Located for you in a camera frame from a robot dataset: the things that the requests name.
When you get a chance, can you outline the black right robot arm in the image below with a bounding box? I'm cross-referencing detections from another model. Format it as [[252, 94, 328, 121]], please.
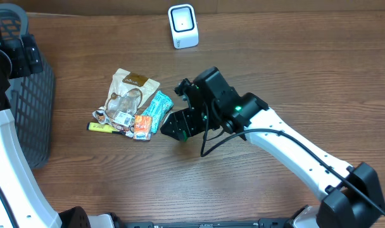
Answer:
[[161, 67, 385, 227]]

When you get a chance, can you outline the white barcode scanner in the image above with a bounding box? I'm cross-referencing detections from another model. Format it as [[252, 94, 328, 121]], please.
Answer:
[[168, 4, 199, 49]]

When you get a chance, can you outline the yellow and blue bar packet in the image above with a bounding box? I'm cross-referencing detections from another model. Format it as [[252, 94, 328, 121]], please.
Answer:
[[87, 122, 122, 135]]

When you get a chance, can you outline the green lid white jar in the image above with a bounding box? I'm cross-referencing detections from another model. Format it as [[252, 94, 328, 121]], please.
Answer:
[[177, 130, 188, 142]]

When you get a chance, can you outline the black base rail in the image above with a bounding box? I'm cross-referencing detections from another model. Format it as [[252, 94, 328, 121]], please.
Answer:
[[123, 218, 289, 228]]

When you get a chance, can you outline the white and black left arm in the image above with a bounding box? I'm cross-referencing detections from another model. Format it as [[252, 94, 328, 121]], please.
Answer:
[[0, 31, 123, 228]]

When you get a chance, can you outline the orange snack packet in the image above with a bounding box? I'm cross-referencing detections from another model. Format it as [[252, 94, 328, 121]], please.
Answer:
[[134, 115, 153, 141]]

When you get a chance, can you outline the teal snack packet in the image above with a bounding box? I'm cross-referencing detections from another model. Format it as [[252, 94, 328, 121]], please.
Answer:
[[142, 91, 174, 134]]

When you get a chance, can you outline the dark grey plastic basket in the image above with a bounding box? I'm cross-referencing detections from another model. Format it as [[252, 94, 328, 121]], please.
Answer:
[[0, 3, 56, 169]]

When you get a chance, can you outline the beige Pantree snack bag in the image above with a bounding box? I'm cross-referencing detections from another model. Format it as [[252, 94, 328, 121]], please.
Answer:
[[92, 68, 160, 137]]

